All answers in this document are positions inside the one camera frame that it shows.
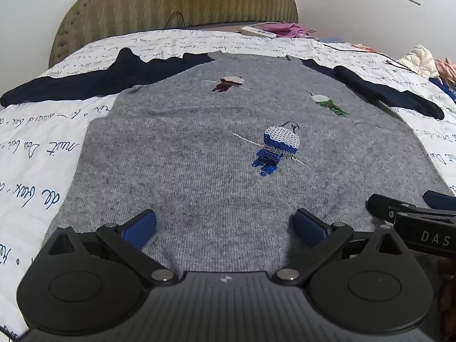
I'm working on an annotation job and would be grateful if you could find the black cable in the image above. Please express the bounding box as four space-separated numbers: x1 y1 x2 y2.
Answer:
166 11 188 29
351 44 428 75

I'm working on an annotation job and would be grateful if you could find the olive upholstered headboard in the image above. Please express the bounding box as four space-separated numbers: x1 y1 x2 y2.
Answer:
48 0 299 68

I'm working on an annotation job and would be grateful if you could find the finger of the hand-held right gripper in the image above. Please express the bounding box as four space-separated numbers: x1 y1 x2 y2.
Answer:
423 190 456 207
367 193 424 221

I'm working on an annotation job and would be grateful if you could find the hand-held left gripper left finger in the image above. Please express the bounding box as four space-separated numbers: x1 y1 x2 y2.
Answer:
46 209 179 287

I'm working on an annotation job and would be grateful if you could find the white script-print bedspread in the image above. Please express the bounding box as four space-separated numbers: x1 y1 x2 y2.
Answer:
0 28 456 342

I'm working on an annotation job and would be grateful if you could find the purple cloth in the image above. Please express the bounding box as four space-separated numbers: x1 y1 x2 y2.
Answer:
262 22 310 39

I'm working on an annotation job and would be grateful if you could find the white puffy jacket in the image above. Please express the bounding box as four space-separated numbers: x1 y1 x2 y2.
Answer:
398 44 437 77

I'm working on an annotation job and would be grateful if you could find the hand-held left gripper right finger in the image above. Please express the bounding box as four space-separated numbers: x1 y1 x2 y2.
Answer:
272 208 405 287

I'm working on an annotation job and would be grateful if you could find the grey sweater with navy sleeves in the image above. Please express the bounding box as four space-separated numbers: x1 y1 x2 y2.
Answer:
0 47 455 275

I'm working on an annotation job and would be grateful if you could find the pink cloth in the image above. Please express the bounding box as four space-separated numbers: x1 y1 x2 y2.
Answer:
433 59 456 79

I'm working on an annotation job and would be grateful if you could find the white power strip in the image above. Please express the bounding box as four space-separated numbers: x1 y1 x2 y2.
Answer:
239 25 276 38

